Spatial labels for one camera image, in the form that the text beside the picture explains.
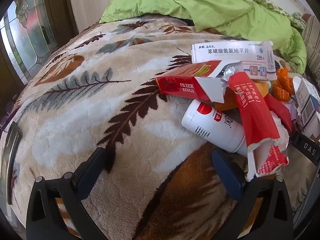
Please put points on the white bottle red label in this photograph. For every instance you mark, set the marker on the white bottle red label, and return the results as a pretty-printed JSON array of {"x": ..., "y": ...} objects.
[{"x": 212, "y": 130}]

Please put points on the torn red paper wrapper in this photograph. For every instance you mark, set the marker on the torn red paper wrapper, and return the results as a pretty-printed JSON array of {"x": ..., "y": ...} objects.
[{"x": 252, "y": 110}]

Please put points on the leaf print blanket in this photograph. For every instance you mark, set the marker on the leaf print blanket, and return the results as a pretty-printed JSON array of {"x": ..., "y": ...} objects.
[{"x": 87, "y": 120}]

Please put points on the red foil packet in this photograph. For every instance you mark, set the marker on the red foil packet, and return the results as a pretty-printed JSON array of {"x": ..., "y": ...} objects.
[{"x": 277, "y": 110}]

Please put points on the white medicine box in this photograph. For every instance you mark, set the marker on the white medicine box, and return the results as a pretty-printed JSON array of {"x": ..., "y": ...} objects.
[{"x": 232, "y": 52}]

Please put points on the stained glass door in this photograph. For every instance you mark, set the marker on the stained glass door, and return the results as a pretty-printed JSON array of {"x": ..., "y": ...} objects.
[{"x": 27, "y": 30}]

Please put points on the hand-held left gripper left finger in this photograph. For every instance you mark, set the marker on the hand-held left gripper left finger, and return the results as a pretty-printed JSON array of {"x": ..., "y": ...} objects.
[{"x": 92, "y": 171}]

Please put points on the striped sofa cushion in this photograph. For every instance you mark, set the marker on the striped sofa cushion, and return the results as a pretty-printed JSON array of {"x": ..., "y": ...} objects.
[{"x": 312, "y": 42}]

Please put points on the black phone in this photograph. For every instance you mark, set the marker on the black phone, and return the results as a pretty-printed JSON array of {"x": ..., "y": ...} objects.
[{"x": 11, "y": 155}]

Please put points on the green quilt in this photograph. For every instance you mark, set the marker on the green quilt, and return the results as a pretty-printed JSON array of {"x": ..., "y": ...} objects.
[{"x": 212, "y": 12}]

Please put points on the red cigarette box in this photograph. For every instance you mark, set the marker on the red cigarette box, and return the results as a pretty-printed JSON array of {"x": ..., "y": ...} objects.
[{"x": 175, "y": 85}]

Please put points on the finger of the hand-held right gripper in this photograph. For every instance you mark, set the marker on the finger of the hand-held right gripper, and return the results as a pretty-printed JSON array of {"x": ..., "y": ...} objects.
[{"x": 306, "y": 146}]

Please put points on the white barcode box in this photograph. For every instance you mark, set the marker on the white barcode box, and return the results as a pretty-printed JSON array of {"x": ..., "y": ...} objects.
[{"x": 310, "y": 110}]

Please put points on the orange box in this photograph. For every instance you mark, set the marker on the orange box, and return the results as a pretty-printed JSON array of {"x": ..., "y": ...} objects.
[{"x": 262, "y": 88}]

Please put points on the orange foil wrapper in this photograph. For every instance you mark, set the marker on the orange foil wrapper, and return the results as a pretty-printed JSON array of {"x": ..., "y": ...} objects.
[{"x": 282, "y": 80}]

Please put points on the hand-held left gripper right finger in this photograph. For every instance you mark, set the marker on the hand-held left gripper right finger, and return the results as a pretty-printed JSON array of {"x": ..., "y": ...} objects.
[{"x": 226, "y": 175}]

